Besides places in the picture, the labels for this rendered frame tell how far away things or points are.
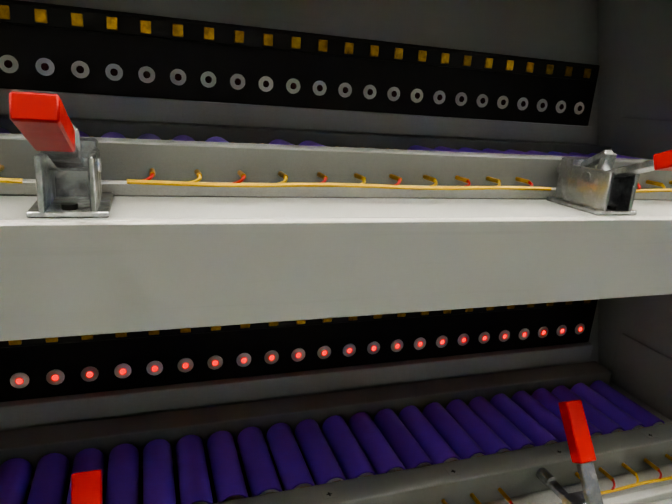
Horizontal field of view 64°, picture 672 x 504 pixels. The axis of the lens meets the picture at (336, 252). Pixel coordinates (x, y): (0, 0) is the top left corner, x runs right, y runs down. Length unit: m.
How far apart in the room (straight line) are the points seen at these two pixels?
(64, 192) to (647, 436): 0.41
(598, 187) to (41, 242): 0.27
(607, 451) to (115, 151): 0.36
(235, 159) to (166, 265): 0.07
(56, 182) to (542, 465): 0.33
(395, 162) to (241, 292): 0.12
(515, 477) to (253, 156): 0.26
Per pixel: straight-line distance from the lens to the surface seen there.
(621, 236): 0.32
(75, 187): 0.25
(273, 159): 0.28
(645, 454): 0.47
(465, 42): 0.53
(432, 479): 0.36
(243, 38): 0.41
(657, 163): 0.31
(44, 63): 0.41
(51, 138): 0.19
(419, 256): 0.25
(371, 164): 0.29
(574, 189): 0.34
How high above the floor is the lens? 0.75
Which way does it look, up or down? 2 degrees down
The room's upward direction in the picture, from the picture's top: 1 degrees counter-clockwise
